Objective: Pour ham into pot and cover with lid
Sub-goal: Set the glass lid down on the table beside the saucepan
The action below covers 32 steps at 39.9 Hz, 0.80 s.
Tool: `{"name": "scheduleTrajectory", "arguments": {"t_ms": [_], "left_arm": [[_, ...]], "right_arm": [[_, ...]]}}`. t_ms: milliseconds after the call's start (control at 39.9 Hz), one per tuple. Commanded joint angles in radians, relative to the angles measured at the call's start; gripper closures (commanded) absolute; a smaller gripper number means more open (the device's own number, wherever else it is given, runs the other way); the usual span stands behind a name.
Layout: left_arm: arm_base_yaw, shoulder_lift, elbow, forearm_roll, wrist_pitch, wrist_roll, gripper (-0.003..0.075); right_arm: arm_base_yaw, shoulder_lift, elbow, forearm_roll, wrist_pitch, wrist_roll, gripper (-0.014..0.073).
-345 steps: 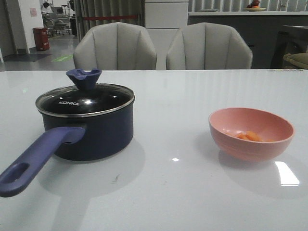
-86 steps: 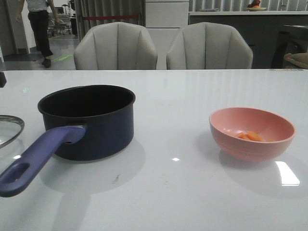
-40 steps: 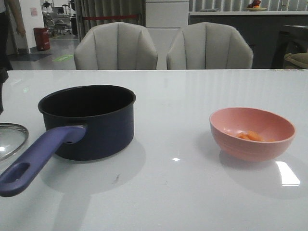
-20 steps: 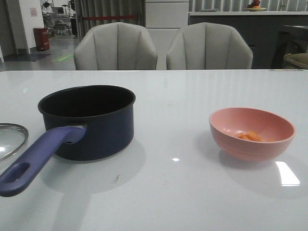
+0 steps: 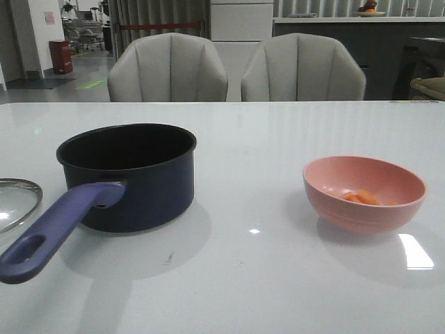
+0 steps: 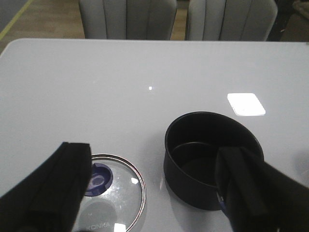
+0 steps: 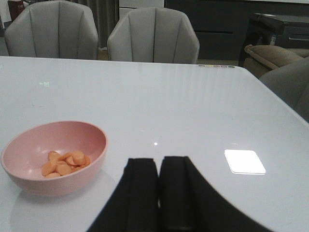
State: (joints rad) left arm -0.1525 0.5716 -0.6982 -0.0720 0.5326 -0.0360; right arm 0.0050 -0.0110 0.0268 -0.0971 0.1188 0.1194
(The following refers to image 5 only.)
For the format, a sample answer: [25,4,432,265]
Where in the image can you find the dark blue saucepan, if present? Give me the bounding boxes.
[1,123,197,284]

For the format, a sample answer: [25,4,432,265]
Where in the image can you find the orange ham slices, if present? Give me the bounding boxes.
[339,189,398,206]

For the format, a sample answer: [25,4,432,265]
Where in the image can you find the pink plastic bowl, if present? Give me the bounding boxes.
[302,156,427,234]

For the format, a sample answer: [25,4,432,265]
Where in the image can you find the glass lid blue knob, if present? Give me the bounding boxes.
[1,178,43,234]

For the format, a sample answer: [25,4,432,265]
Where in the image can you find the left grey upholstered chair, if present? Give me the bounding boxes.
[107,33,228,102]

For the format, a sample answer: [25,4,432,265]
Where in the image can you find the grey upholstered chair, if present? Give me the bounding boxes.
[241,33,366,102]
[107,33,228,102]

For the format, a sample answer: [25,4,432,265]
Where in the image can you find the right grey upholstered chair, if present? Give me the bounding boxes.
[241,33,366,102]

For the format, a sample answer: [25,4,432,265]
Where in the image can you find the white refrigerator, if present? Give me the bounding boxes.
[209,1,274,42]

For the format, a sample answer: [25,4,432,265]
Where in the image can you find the grey curtain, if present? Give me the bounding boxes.
[108,0,210,59]

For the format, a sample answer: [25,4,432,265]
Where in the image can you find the dark grey counter cabinet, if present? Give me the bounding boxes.
[273,17,444,100]

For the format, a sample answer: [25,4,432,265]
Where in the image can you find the red bin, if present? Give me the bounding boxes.
[49,40,73,74]

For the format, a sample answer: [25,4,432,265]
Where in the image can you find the fruit plate on counter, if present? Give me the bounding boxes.
[357,0,386,17]

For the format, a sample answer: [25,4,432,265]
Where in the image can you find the olive sofa cushion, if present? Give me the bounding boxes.
[410,77,445,101]

